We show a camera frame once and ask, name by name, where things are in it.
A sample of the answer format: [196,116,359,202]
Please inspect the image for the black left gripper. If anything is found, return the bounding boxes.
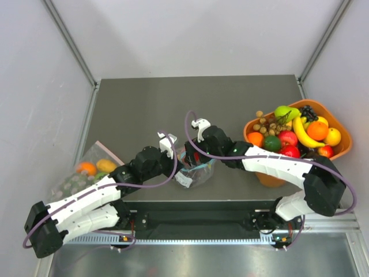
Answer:
[142,147,184,181]

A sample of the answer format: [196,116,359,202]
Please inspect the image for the clear zip bag blue seal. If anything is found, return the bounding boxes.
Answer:
[174,147,216,189]

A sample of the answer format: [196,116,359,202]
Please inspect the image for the fake green pear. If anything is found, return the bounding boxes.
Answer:
[274,106,300,123]

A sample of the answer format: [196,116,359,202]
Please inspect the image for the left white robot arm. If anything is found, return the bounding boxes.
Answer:
[22,147,183,259]

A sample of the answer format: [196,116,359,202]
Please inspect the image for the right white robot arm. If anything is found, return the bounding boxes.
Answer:
[185,119,347,229]

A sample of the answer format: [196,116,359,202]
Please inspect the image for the fake dark grapes in bag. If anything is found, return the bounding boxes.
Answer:
[187,170,208,182]

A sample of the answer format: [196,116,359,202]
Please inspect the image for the fake yellow fruit pink bag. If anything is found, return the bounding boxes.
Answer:
[96,159,117,173]

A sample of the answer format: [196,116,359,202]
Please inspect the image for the fake orange left in bin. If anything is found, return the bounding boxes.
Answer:
[247,132,264,148]

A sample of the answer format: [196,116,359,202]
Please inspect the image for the clear zip bag pink seal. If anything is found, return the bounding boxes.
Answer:
[47,141,124,203]

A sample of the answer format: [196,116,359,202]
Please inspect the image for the fake orange in pink bag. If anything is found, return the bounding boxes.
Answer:
[76,162,97,176]

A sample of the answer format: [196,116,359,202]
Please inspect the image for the fake green lime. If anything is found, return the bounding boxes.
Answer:
[262,136,282,152]

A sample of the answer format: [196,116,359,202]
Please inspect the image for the fake brown longan bunch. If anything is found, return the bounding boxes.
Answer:
[253,111,291,137]

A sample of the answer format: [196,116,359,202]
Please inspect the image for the fake big red apple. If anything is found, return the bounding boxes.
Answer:
[279,145,300,158]

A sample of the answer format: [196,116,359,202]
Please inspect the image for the fake red apple top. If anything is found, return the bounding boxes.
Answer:
[277,130,298,147]

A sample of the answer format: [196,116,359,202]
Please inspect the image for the fake dark grapes in bin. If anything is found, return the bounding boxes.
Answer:
[299,105,318,122]

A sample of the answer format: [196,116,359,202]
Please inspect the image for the fake large orange in bin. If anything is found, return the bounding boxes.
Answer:
[307,121,329,141]

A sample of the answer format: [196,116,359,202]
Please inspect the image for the fake small red peach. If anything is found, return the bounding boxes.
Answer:
[317,145,335,159]

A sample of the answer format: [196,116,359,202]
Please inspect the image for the fake yellow lemon in bin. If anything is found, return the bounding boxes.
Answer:
[323,128,341,147]

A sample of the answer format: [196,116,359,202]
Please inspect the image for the orange plastic fruit bin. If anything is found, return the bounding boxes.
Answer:
[255,99,352,188]

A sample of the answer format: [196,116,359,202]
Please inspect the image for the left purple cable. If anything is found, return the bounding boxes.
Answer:
[22,130,178,249]

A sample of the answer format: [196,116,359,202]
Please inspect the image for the purple cable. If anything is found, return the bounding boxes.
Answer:
[22,130,178,249]
[184,111,358,216]

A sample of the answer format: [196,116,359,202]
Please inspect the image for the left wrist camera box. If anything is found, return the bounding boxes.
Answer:
[157,132,178,159]

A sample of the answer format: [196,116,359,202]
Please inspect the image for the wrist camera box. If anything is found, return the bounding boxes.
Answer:
[191,118,211,143]
[157,132,178,159]

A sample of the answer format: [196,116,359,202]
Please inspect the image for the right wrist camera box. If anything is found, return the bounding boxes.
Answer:
[191,118,211,143]

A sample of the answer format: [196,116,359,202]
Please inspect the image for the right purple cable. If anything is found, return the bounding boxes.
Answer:
[184,111,358,216]

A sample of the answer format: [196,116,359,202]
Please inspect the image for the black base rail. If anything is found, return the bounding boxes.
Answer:
[126,200,277,240]

